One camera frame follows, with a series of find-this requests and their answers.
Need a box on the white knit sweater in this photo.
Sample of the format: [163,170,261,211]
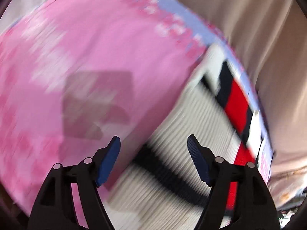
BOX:
[105,44,267,230]

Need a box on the beige curtain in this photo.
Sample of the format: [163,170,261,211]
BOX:
[1,0,306,203]

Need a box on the pink floral bed sheet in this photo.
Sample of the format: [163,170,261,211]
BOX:
[1,0,273,229]

